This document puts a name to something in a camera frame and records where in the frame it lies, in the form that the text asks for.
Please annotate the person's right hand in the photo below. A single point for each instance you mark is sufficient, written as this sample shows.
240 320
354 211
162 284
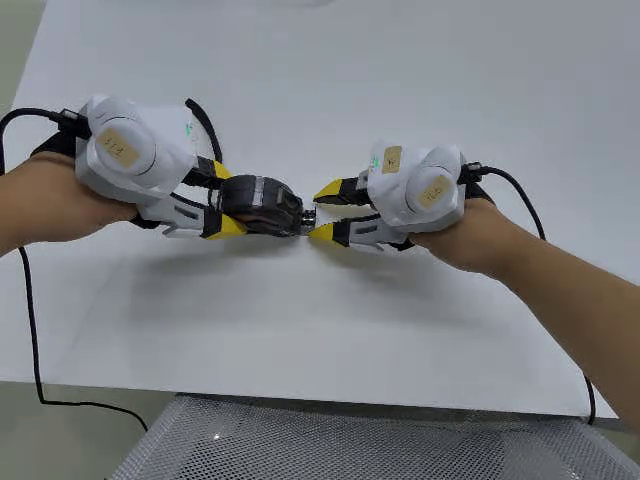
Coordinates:
475 235

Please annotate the person's left hand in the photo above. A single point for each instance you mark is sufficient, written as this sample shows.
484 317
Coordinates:
60 200

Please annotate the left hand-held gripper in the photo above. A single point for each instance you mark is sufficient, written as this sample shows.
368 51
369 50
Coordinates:
135 145

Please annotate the person's left forearm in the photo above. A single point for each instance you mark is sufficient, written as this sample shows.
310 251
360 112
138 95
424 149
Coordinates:
10 215

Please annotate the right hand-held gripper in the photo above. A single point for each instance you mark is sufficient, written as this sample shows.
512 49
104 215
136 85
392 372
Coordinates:
425 190

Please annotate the black tape measure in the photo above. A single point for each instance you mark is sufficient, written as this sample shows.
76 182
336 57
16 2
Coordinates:
262 202

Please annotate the person's right forearm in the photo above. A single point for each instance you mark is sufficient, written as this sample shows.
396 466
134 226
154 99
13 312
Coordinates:
575 300

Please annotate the grey mesh chair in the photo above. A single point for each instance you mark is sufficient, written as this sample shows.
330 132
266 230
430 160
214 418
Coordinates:
350 440

